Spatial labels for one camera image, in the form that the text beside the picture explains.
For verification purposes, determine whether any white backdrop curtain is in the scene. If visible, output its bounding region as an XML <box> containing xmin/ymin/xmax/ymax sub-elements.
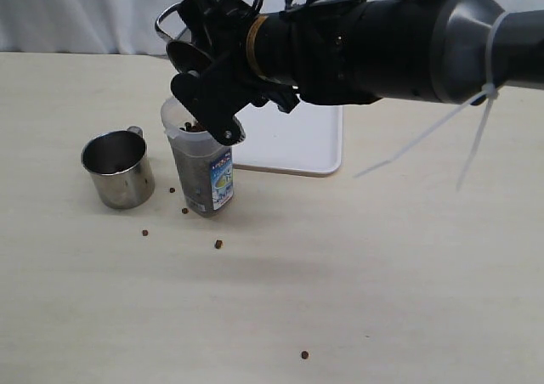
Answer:
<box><xmin>1</xmin><ymin>0</ymin><xmax>543</xmax><ymax>61</ymax></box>

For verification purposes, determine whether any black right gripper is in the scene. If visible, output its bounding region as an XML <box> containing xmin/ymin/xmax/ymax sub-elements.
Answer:
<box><xmin>170</xmin><ymin>0</ymin><xmax>299</xmax><ymax>145</ymax></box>

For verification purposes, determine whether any white plastic tray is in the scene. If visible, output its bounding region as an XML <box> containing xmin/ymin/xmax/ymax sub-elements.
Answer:
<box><xmin>233</xmin><ymin>103</ymin><xmax>343</xmax><ymax>176</ymax></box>

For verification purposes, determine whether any steel mug with kibble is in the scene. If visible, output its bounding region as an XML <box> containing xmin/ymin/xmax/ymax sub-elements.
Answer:
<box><xmin>154</xmin><ymin>3</ymin><xmax>212</xmax><ymax>76</ymax></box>

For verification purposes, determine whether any clear plastic container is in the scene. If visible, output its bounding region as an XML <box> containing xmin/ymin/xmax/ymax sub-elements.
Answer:
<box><xmin>161</xmin><ymin>97</ymin><xmax>234</xmax><ymax>217</ymax></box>

